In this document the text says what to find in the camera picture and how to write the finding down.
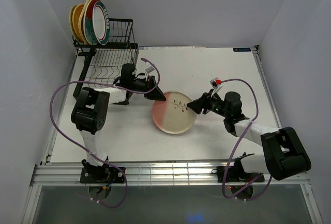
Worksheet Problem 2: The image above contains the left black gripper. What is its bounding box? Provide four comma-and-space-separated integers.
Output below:
131, 76, 167, 101

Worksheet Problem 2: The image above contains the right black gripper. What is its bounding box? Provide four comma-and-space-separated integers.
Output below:
187, 88, 230, 118

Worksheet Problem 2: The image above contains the pink and cream ceramic plate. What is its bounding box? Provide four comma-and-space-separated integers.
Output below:
152, 91, 197, 135

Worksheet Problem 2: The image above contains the white plate with green rim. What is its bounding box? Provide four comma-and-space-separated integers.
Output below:
92, 1, 110, 45

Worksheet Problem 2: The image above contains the red and teal floral plate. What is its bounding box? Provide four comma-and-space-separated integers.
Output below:
83, 0, 99, 45

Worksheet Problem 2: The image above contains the orange square woven tray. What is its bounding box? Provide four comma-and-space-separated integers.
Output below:
79, 0, 88, 44

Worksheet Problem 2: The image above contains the orange round woven plate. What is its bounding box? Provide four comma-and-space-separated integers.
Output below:
72, 4, 84, 42

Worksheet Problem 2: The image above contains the green-rimmed round bamboo plate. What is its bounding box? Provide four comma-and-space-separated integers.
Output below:
69, 5, 77, 36

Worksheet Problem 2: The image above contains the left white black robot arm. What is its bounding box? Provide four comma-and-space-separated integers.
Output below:
71, 63, 166, 183

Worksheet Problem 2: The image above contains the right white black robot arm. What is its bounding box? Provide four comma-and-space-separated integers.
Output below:
187, 79, 311, 181

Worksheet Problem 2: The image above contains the blue table label sticker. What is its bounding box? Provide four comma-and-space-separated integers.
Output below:
233, 48, 251, 52

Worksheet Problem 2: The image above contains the black wire dish rack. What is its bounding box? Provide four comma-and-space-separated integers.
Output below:
73, 18, 139, 98

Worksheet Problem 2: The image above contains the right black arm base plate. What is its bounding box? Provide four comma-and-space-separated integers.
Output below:
211, 166, 265, 183

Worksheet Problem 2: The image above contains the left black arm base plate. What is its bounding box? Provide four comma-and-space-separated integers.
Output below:
79, 167, 126, 184

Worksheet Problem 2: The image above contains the aluminium frame rail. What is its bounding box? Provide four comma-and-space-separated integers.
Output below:
30, 163, 311, 187

